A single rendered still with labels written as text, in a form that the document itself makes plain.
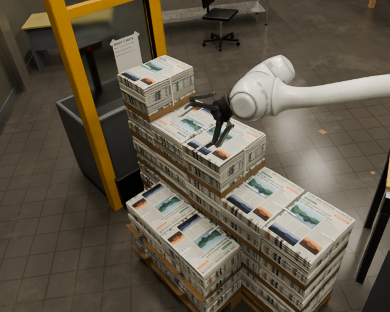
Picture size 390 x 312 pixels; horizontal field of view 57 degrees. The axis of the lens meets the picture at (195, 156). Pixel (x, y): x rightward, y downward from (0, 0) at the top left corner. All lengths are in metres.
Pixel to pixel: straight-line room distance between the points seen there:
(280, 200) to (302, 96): 1.09
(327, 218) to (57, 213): 2.27
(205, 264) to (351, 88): 1.28
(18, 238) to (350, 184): 2.83
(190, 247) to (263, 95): 1.30
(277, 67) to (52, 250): 2.44
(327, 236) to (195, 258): 0.69
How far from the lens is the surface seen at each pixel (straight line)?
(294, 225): 1.87
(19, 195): 3.70
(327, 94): 0.98
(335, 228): 1.90
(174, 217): 2.21
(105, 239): 3.00
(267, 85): 0.94
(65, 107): 3.11
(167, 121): 2.18
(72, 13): 2.38
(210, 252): 2.03
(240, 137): 1.98
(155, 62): 2.37
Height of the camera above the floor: 2.25
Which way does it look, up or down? 39 degrees down
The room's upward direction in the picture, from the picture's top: 5 degrees counter-clockwise
